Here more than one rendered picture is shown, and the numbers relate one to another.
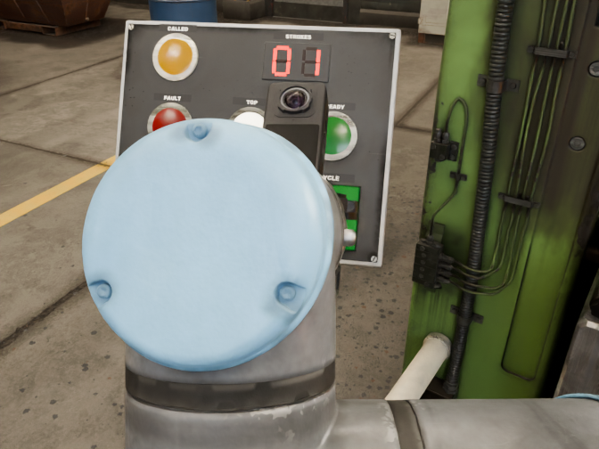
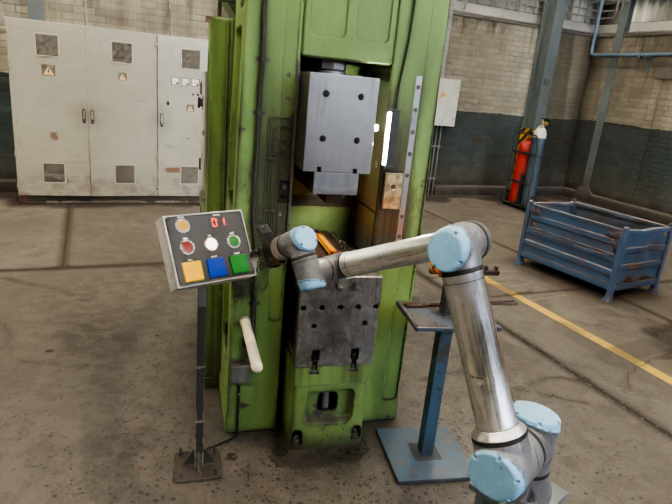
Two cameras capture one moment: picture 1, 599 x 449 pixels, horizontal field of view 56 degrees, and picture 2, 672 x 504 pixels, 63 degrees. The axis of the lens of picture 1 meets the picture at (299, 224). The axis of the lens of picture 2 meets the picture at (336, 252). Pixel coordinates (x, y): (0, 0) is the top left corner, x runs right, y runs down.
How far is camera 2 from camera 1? 1.74 m
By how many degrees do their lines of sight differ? 48
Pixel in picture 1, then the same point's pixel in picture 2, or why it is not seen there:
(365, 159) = (243, 246)
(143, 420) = (305, 259)
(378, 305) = (149, 363)
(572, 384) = (303, 296)
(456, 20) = (238, 203)
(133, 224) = (301, 237)
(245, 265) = (312, 238)
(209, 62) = (193, 225)
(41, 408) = not seen: outside the picture
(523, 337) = (274, 304)
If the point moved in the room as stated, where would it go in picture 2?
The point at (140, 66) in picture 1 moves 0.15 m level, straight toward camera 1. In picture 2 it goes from (172, 230) to (204, 237)
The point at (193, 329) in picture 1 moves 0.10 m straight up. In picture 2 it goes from (310, 245) to (313, 216)
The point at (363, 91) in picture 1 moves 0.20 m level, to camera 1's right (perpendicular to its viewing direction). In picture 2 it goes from (237, 227) to (273, 221)
